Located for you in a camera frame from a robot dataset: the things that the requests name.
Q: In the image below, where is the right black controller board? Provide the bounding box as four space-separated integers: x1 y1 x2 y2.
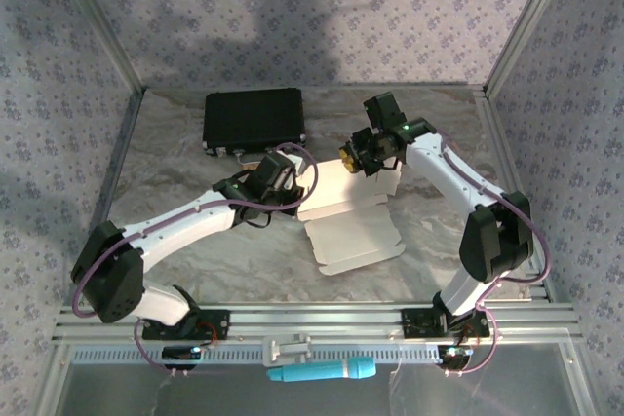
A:
437 345 474 371

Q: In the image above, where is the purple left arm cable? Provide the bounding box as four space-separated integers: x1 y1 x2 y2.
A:
71 141 321 378

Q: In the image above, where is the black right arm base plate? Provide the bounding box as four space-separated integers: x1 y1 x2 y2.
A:
402 307 491 339

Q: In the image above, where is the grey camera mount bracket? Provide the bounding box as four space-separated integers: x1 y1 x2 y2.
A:
261 332 313 367

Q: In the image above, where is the aluminium left corner post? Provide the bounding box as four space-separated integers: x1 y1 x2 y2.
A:
48 0 147 95

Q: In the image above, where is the black hard case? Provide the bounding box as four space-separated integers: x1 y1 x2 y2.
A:
201 88 307 158

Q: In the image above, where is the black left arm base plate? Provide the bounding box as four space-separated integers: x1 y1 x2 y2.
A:
141 307 231 342

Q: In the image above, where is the aluminium right corner post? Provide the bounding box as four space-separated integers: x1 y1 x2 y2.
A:
485 0 579 95

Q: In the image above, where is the left black controller board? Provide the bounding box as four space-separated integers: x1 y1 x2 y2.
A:
162 345 204 371

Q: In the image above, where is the white paper box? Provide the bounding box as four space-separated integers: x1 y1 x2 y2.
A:
295 158 406 276

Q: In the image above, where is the aluminium right side rail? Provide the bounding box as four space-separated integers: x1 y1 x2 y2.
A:
475 87 552 303

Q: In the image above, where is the black controller board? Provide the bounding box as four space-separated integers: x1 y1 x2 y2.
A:
437 345 474 371
162 345 204 371

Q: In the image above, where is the grey slotted cable duct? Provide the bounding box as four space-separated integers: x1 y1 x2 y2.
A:
70 345 452 366

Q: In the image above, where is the cyan marker pen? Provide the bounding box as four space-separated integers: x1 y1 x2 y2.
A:
266 356 377 383

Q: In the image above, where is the aluminium corner post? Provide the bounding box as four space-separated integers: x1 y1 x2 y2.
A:
48 0 147 95
485 0 579 95

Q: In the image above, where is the aluminium front frame rail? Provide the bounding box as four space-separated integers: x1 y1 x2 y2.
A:
51 302 584 345

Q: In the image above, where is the aluminium left side rail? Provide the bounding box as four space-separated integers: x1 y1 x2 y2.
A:
62 87 147 308

